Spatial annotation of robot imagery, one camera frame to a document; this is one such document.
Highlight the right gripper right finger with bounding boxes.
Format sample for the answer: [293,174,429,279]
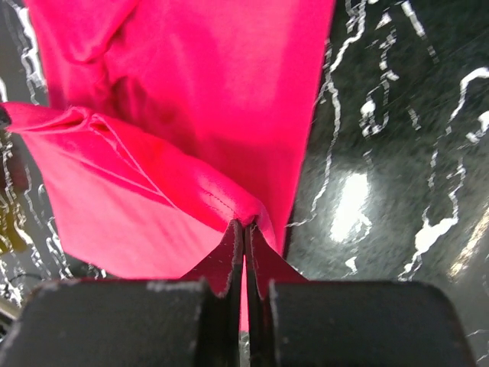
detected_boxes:
[244,225,475,366]

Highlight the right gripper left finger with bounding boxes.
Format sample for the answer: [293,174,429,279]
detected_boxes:
[1,221,243,366]

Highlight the magenta pink t shirt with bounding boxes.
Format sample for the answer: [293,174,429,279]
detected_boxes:
[0,0,337,332]

